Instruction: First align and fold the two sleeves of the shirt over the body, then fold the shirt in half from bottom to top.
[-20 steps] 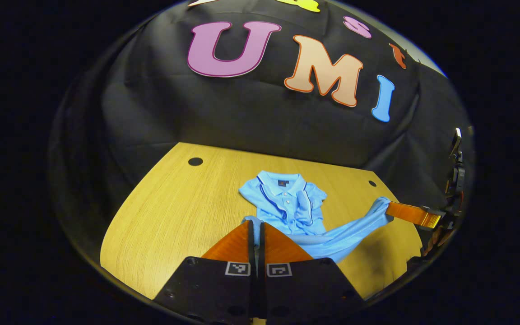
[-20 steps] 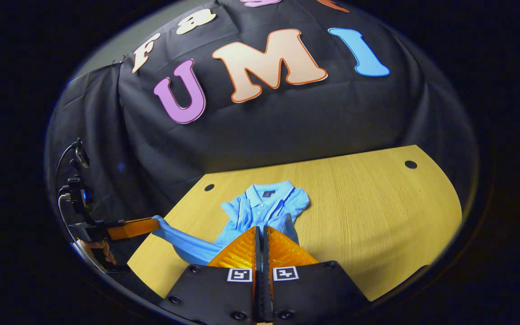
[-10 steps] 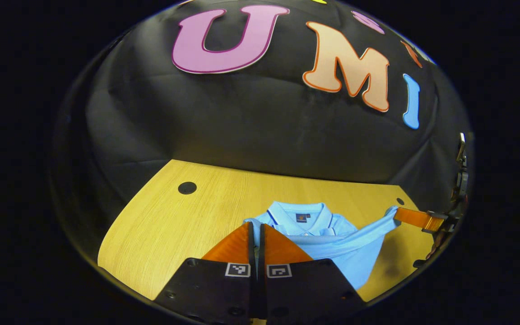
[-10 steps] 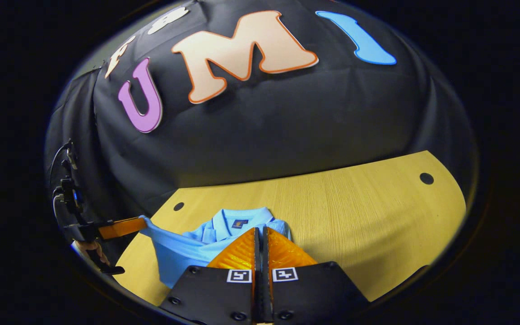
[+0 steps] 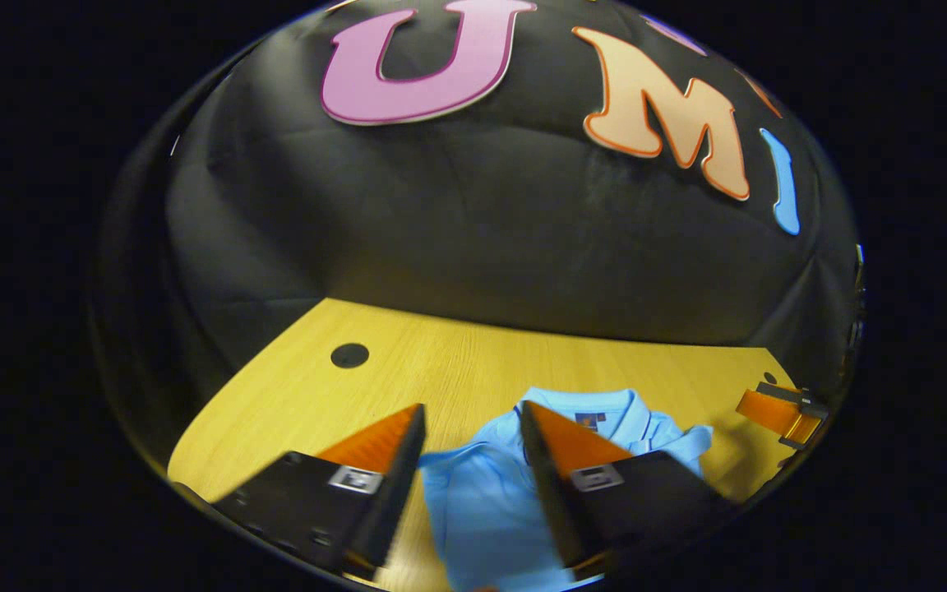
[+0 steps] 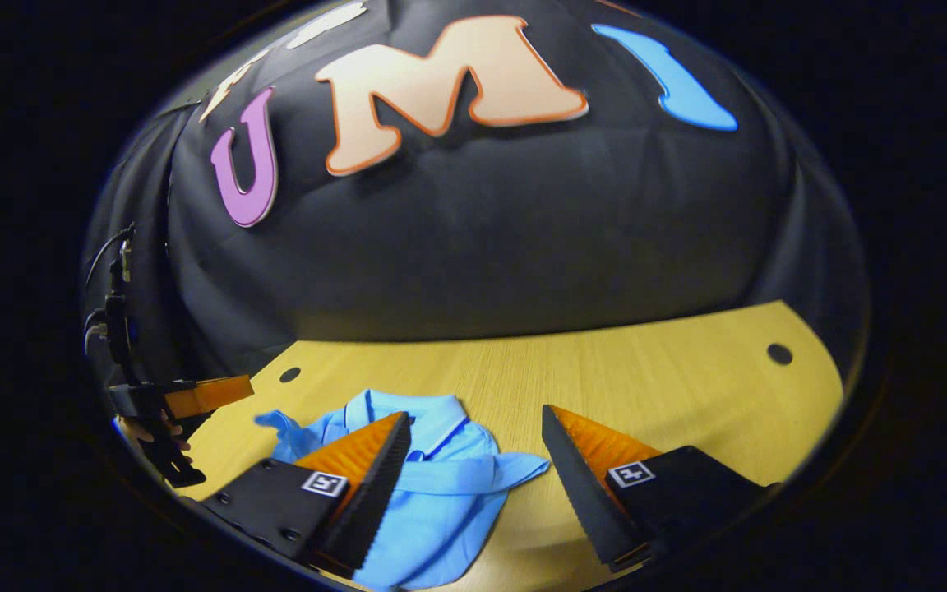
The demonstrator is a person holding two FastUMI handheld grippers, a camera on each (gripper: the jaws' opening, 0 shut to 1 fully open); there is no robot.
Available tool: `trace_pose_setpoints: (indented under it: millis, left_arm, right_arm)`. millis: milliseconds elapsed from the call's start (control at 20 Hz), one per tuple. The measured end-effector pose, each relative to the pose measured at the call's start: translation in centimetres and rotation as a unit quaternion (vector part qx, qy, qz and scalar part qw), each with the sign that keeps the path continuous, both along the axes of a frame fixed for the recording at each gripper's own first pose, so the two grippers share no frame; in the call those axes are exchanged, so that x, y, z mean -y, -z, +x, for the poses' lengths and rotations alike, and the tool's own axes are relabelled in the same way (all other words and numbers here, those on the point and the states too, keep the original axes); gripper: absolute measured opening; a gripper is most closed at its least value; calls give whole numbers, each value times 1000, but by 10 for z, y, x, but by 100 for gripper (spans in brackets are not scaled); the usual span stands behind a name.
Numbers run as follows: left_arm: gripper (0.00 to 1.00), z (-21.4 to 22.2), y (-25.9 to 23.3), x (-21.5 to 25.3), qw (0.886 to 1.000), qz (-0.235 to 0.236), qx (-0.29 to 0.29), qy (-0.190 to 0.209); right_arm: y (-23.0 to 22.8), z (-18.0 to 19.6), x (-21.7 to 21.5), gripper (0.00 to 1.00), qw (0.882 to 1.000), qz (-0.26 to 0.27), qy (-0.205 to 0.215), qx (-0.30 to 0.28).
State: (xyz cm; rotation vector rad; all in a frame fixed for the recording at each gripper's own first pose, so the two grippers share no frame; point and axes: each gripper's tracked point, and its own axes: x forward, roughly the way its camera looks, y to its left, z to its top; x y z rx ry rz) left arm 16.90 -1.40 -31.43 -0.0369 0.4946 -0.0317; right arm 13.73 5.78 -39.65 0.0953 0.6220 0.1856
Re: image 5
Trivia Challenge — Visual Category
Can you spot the black backdrop cloth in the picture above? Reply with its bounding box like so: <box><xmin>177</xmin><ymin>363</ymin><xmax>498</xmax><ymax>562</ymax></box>
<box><xmin>91</xmin><ymin>0</ymin><xmax>867</xmax><ymax>461</ymax></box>

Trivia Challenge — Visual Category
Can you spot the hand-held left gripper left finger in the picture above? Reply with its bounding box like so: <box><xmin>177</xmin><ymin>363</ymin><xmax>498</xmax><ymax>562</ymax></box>
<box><xmin>215</xmin><ymin>402</ymin><xmax>428</xmax><ymax>577</ymax></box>

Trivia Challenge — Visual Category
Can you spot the light blue T-shirt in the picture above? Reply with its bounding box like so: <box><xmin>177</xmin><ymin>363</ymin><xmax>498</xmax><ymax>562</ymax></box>
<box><xmin>418</xmin><ymin>386</ymin><xmax>714</xmax><ymax>592</ymax></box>

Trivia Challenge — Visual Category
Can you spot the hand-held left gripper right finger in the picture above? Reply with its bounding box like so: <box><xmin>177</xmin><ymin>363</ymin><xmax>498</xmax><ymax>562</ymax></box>
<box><xmin>520</xmin><ymin>400</ymin><xmax>738</xmax><ymax>577</ymax></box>

